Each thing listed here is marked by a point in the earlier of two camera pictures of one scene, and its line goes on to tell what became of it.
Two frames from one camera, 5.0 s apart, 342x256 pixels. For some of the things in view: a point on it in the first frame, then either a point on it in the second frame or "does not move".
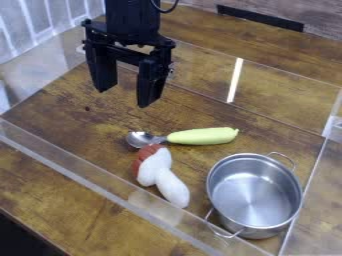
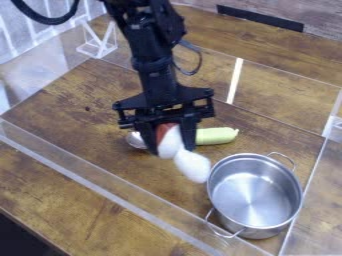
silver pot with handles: (254, 192) does not move
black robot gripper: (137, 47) → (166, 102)
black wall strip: (261, 18) does not move
